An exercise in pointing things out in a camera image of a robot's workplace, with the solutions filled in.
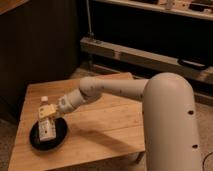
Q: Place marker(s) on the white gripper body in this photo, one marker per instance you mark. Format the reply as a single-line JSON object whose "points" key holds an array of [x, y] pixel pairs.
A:
{"points": [[63, 105]]}

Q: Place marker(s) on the upper wooden shelf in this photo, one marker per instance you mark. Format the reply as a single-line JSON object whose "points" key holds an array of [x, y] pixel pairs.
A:
{"points": [[188, 8]]}

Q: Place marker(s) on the black ceramic bowl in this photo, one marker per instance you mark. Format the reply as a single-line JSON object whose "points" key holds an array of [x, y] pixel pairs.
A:
{"points": [[61, 132]]}

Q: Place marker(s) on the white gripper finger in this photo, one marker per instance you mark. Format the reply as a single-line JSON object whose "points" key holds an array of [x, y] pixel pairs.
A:
{"points": [[46, 111]]}

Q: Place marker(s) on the grey metal shelf beam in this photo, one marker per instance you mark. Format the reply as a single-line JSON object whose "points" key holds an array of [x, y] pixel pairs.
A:
{"points": [[145, 59]]}

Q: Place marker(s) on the metal pole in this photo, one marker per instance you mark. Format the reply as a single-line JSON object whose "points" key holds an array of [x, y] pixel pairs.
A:
{"points": [[90, 30]]}

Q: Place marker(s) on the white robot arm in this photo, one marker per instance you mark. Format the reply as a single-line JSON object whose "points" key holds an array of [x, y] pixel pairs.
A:
{"points": [[169, 116]]}

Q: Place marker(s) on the black handle object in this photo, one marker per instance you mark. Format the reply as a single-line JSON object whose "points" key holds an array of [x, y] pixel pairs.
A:
{"points": [[192, 65]]}

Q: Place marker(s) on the wooden table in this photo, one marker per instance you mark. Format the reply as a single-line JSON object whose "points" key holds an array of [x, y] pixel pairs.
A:
{"points": [[107, 128]]}

